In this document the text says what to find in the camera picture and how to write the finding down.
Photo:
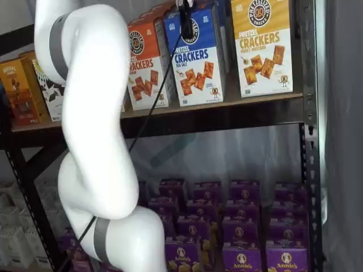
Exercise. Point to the blue white pretzel crackers box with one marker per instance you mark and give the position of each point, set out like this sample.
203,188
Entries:
198,65
224,34

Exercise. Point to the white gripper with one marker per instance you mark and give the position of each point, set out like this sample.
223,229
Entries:
179,2

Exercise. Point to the orange pretzel crackers box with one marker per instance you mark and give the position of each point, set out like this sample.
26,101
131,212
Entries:
158,10
144,73

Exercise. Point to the white carton box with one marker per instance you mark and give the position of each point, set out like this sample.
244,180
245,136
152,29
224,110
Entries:
37,246
12,246

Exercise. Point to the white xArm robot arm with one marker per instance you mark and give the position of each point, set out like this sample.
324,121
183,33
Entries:
93,85

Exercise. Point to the black metal shelf rack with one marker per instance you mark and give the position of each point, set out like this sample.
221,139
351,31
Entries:
310,85
241,150

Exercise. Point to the wooden shelf board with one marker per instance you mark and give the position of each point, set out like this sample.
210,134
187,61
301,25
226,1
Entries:
232,99

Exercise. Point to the purple Annie's snack box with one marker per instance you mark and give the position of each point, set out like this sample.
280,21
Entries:
207,192
183,255
201,209
244,192
79,262
173,188
72,239
289,213
290,194
241,259
287,233
163,205
241,232
194,228
242,210
287,260

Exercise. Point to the Simple Mills Sweet Thins box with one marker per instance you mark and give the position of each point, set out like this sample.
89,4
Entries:
51,96

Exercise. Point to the yellow pretzel crackers box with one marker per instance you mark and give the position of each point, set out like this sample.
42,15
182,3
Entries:
263,56

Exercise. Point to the orange brown snack box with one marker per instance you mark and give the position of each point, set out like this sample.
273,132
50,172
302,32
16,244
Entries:
20,93
28,55

